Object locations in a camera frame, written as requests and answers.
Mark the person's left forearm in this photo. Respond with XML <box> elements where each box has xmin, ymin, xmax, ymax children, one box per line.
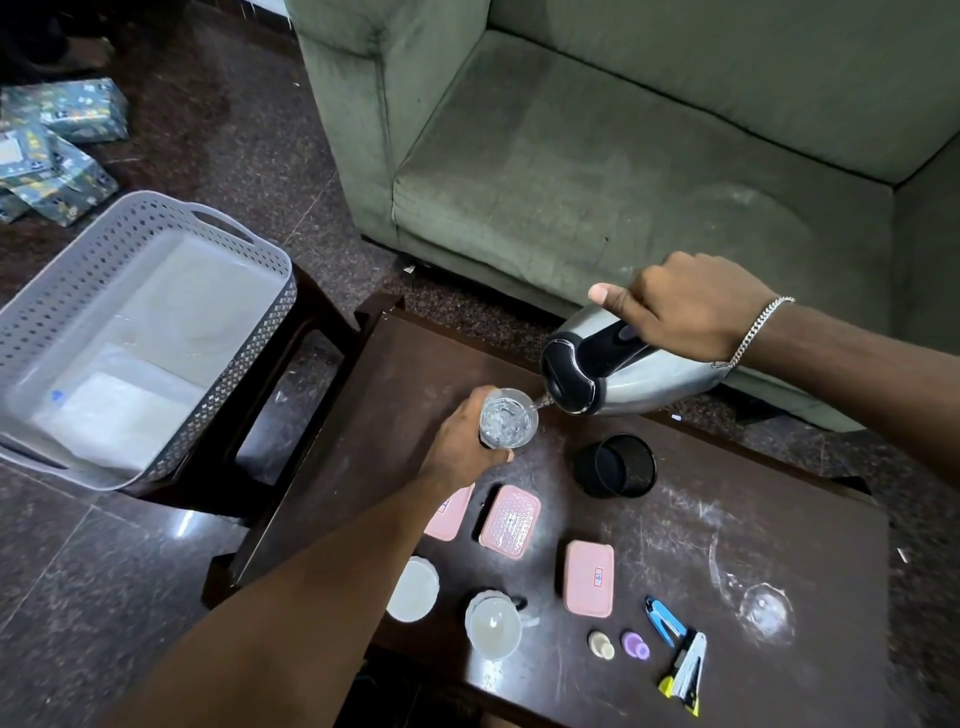
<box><xmin>97</xmin><ymin>471</ymin><xmax>453</xmax><ymax>728</ymax></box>

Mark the person's left hand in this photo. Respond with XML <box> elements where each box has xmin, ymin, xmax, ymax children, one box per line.
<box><xmin>418</xmin><ymin>385</ymin><xmax>517</xmax><ymax>498</ymax></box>

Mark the person's right forearm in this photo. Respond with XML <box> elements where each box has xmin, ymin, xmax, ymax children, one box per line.
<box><xmin>738</xmin><ymin>303</ymin><xmax>960</xmax><ymax>490</ymax></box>

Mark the pink container with small label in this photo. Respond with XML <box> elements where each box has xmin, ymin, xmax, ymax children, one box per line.
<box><xmin>562</xmin><ymin>540</ymin><xmax>616</xmax><ymax>620</ymax></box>

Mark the clear drinking glass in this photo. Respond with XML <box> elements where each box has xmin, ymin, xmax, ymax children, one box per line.
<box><xmin>478</xmin><ymin>387</ymin><xmax>541</xmax><ymax>452</ymax></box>

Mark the clear empty glass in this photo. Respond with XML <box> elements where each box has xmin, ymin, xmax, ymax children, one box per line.
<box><xmin>708</xmin><ymin>528</ymin><xmax>797</xmax><ymax>648</ymax></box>

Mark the pink container with textured lid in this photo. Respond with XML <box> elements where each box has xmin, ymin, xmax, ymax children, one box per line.
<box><xmin>477</xmin><ymin>484</ymin><xmax>543</xmax><ymax>561</ymax></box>

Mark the dark wooden coffee table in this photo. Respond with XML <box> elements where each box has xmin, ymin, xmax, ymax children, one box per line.
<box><xmin>201</xmin><ymin>291</ymin><xmax>895</xmax><ymax>728</ymax></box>

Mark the dark wooden stool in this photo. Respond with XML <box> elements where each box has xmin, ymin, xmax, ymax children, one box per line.
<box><xmin>122</xmin><ymin>264</ymin><xmax>363</xmax><ymax>524</ymax></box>

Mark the grey perforated plastic basket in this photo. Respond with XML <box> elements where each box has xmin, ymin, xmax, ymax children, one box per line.
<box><xmin>0</xmin><ymin>189</ymin><xmax>300</xmax><ymax>493</ymax></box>

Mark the green fabric sofa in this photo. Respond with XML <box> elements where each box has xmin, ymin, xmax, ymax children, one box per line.
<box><xmin>285</xmin><ymin>0</ymin><xmax>960</xmax><ymax>435</ymax></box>

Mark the person's right hand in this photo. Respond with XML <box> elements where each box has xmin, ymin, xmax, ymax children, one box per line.
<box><xmin>588</xmin><ymin>251</ymin><xmax>782</xmax><ymax>369</ymax></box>

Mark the white plastic bag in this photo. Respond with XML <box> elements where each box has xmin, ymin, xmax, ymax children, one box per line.
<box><xmin>30</xmin><ymin>342</ymin><xmax>209</xmax><ymax>475</ymax></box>

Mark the silver chain bracelet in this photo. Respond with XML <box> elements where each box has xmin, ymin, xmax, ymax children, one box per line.
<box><xmin>711</xmin><ymin>295</ymin><xmax>797</xmax><ymax>371</ymax></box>

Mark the round white jar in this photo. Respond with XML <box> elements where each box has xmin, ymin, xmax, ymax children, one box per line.
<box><xmin>463</xmin><ymin>588</ymin><xmax>542</xmax><ymax>663</ymax></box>

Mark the black flask cap cup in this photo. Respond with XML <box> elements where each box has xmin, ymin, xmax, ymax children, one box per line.
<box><xmin>573</xmin><ymin>434</ymin><xmax>659</xmax><ymax>501</ymax></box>

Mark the white and yellow stapler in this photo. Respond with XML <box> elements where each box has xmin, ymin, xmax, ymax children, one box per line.
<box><xmin>657</xmin><ymin>630</ymin><xmax>709</xmax><ymax>719</ymax></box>

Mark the round white lid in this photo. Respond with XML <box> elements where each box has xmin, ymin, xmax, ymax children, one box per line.
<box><xmin>385</xmin><ymin>555</ymin><xmax>441</xmax><ymax>624</ymax></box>

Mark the steel flask with black top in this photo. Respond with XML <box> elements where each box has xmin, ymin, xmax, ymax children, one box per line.
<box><xmin>539</xmin><ymin>303</ymin><xmax>734</xmax><ymax>418</ymax></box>

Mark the plain pink container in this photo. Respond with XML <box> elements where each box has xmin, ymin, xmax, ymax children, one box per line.
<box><xmin>423</xmin><ymin>483</ymin><xmax>477</xmax><ymax>543</ymax></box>

